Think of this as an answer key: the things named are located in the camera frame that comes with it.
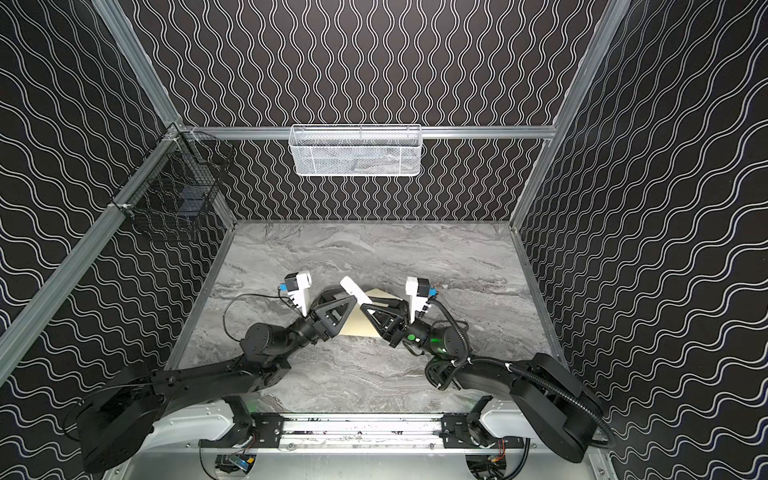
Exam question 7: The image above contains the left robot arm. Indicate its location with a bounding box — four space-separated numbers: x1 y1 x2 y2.
75 294 357 474

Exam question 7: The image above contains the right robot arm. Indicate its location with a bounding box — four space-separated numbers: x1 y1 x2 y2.
361 297 617 463

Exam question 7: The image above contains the white glue stick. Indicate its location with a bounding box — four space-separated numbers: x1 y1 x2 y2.
339 276 372 306

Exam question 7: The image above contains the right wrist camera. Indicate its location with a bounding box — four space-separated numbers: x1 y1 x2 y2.
405 276 434 323

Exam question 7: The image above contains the black wire basket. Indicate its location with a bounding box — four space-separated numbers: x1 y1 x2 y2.
120 132 235 243

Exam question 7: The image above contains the cream envelope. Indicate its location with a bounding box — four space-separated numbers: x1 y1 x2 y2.
346 287 400 340

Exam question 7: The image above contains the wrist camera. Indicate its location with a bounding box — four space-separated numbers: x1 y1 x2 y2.
405 276 434 323
281 271 312 317

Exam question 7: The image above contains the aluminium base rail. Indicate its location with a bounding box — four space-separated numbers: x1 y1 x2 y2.
122 411 601 452

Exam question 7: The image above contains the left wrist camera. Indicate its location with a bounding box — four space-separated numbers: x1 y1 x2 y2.
281 271 312 317

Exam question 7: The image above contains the white wire mesh basket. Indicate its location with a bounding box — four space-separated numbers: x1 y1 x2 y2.
288 124 424 177

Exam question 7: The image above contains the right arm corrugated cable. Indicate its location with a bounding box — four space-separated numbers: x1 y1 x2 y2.
428 296 616 451

